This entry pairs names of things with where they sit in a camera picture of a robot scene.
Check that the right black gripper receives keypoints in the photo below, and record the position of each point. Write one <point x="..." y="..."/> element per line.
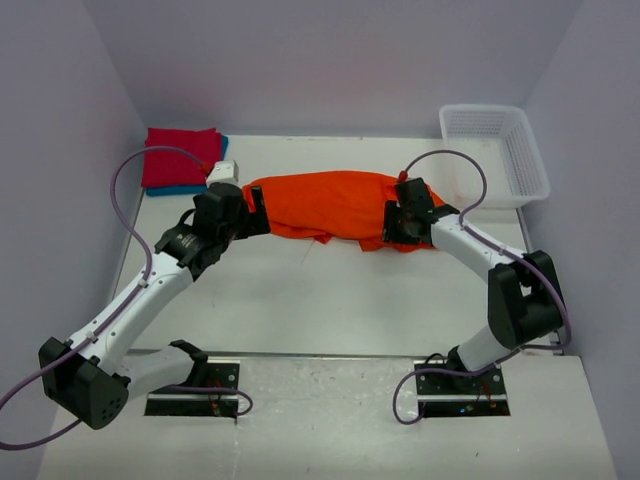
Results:
<point x="400" y="223"/>

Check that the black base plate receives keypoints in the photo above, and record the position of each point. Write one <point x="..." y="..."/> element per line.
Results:
<point x="214" y="374"/>
<point x="433" y="382"/>

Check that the folded red t shirt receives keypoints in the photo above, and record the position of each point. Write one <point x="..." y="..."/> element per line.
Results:
<point x="186" y="157"/>

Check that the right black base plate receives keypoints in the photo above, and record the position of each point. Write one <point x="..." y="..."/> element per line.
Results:
<point x="433" y="382"/>

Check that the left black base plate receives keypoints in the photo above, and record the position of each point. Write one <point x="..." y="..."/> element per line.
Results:
<point x="214" y="374"/>

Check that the orange t shirt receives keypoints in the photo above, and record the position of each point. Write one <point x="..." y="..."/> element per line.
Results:
<point x="322" y="206"/>

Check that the folded blue t shirt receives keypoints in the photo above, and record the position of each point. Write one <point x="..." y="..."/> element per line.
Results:
<point x="186" y="189"/>

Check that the white plastic basket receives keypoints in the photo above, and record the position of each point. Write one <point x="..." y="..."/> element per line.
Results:
<point x="502" y="142"/>

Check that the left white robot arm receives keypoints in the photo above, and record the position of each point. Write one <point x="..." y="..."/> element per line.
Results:
<point x="89" y="374"/>

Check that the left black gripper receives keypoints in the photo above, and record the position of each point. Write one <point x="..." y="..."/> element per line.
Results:
<point x="257" y="211"/>

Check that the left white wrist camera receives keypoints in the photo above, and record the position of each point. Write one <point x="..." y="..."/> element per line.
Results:
<point x="225" y="172"/>

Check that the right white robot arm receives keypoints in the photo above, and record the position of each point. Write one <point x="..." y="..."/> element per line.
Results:
<point x="524" y="300"/>

